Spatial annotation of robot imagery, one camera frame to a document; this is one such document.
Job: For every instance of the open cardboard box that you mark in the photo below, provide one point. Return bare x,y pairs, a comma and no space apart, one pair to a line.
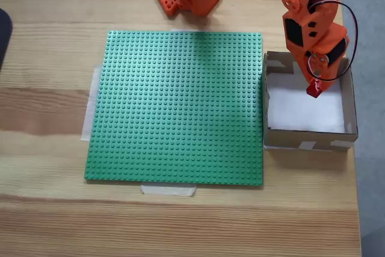
350,103

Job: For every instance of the black rounded object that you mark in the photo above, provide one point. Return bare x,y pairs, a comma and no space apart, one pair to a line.
4,37

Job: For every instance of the white paper box lining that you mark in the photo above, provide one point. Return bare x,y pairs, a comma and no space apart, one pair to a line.
300,112

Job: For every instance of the red lego block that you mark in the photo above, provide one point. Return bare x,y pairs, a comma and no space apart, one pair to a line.
312,92

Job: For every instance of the green lego baseplate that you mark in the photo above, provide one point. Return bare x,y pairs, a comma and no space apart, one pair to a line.
174,109

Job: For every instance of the masking tape strip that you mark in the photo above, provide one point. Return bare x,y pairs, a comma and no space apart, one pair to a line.
90,103
168,190

